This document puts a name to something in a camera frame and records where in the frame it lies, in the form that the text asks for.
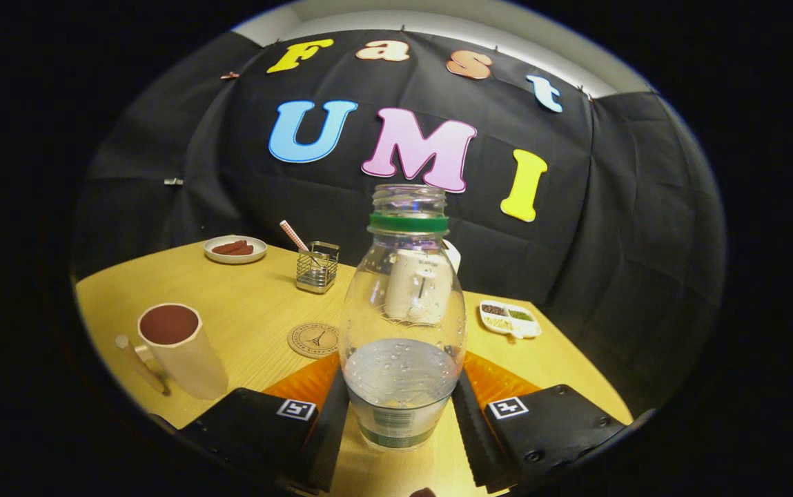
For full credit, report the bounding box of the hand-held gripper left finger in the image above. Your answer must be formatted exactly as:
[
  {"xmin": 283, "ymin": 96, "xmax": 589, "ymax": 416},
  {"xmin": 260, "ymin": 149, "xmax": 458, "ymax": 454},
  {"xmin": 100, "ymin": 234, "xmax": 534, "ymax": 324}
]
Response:
[{"xmin": 150, "ymin": 352, "xmax": 350, "ymax": 494}]

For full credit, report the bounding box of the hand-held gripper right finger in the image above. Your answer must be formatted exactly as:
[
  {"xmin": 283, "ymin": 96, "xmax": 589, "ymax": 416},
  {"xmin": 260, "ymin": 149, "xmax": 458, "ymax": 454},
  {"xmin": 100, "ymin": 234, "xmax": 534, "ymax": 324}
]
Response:
[{"xmin": 451, "ymin": 351, "xmax": 656, "ymax": 494}]

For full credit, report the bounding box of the clear plastic bottle green ring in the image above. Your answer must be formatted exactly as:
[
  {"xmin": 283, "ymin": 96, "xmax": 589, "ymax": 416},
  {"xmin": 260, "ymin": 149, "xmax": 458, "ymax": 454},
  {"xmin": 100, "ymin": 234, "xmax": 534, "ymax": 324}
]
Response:
[{"xmin": 338, "ymin": 184, "xmax": 467, "ymax": 453}]

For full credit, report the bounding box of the round wooden coaster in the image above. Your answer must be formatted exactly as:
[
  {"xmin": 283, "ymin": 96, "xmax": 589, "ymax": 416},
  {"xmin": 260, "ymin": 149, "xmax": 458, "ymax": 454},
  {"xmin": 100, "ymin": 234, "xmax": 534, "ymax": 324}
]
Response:
[{"xmin": 287, "ymin": 322, "xmax": 340, "ymax": 360}]

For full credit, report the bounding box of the cream cup brown inside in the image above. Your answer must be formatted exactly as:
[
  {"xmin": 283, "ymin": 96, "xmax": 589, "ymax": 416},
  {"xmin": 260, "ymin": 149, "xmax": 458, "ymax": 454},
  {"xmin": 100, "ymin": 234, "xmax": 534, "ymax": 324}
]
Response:
[{"xmin": 115, "ymin": 302, "xmax": 230, "ymax": 401}]

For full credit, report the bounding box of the white divided dish with beans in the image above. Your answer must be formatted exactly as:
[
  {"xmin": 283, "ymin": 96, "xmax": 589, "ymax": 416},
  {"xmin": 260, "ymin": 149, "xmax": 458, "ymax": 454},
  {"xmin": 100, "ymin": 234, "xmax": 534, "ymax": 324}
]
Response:
[{"xmin": 479, "ymin": 300, "xmax": 542, "ymax": 340}]

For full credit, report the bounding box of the wooden table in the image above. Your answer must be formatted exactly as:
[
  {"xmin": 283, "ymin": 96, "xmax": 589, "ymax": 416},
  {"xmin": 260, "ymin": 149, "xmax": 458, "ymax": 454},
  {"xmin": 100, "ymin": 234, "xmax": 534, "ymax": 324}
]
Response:
[{"xmin": 73, "ymin": 238, "xmax": 635, "ymax": 497}]

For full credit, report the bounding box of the white toaster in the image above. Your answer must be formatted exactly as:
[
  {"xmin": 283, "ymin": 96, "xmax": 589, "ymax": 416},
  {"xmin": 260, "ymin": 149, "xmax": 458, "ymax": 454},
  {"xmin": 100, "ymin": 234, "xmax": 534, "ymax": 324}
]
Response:
[{"xmin": 384, "ymin": 240, "xmax": 462, "ymax": 325}]

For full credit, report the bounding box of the small white plate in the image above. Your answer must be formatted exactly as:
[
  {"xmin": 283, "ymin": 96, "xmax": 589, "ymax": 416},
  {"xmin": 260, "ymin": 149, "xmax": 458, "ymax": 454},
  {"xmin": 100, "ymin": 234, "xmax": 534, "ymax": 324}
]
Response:
[{"xmin": 203, "ymin": 235, "xmax": 268, "ymax": 265}]

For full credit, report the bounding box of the metal wire holder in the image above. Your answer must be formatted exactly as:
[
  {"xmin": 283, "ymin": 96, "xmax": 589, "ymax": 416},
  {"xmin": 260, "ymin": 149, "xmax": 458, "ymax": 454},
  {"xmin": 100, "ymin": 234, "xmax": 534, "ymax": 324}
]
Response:
[{"xmin": 296, "ymin": 241, "xmax": 340, "ymax": 295}]

